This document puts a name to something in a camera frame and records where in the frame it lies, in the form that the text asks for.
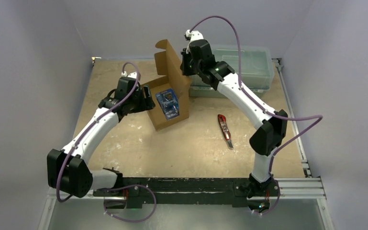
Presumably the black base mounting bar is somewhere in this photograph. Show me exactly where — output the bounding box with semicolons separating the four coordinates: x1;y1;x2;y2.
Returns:
93;177;280;212

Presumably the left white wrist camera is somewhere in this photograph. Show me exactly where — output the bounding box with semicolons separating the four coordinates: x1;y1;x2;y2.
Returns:
121;71;139;79

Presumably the red utility knife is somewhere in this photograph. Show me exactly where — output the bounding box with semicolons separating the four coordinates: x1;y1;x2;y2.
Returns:
217;114;233;149

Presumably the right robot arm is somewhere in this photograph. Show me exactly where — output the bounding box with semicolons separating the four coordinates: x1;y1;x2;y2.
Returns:
180;39;288;195

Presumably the clear plastic storage bin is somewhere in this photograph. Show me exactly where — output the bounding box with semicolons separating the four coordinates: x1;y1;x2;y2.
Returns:
189;44;274;98

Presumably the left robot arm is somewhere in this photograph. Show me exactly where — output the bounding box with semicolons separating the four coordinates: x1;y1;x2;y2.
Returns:
46;72;155;202

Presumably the brown cardboard express box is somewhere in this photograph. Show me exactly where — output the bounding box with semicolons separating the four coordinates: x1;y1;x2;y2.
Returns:
145;39;191;131

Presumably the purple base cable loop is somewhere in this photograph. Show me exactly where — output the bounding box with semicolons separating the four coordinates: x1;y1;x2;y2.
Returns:
103;184;156;224

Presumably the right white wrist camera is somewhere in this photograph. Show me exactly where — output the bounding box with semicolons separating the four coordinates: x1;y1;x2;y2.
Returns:
184;30;204;54

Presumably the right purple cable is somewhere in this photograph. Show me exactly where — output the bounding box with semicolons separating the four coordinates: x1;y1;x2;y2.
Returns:
188;15;324;178

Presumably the blue packaged item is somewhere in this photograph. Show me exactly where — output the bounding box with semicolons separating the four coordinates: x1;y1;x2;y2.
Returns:
156;89;179;120

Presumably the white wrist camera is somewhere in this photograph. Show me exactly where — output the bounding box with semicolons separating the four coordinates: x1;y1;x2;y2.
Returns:
121;71;139;79
184;30;204;54

